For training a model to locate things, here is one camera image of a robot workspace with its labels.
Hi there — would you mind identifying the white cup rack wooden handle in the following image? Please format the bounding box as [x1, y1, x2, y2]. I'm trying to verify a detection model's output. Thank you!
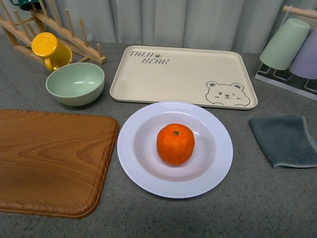
[255, 6, 317, 100]

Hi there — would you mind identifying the white round plate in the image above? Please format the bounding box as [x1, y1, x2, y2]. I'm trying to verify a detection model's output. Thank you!
[117, 102, 233, 198]

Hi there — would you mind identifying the green upside-down cup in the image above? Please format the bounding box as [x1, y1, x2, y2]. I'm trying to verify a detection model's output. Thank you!
[260, 18, 310, 70]

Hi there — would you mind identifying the yellow mug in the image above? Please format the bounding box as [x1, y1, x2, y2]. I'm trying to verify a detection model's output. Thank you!
[31, 32, 73, 72]

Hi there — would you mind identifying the beige bear tray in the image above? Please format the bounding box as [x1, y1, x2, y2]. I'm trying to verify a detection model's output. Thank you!
[109, 46, 258, 110]

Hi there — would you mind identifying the grey curtain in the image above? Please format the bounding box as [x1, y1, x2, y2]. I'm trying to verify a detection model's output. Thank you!
[54, 0, 317, 54]

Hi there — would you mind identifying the purple upside-down cup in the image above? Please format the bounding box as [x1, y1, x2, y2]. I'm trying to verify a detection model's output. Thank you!
[290, 28, 317, 80]

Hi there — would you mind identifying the grey folded cloth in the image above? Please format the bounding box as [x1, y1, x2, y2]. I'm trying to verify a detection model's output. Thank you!
[249, 116, 317, 168]

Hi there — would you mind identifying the green bowl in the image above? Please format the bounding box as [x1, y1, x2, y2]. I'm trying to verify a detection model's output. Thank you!
[46, 62, 105, 106]

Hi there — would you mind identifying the wooden cutting board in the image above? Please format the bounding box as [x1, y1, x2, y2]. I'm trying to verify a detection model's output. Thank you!
[0, 109, 119, 219]

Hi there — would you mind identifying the wooden dish rack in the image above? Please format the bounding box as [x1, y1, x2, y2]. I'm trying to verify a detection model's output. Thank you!
[0, 0, 107, 65]

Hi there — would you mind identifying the orange fruit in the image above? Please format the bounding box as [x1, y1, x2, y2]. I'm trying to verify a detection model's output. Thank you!
[156, 123, 195, 166]

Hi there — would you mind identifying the dark green mug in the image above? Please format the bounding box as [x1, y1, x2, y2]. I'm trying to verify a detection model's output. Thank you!
[9, 0, 42, 11]

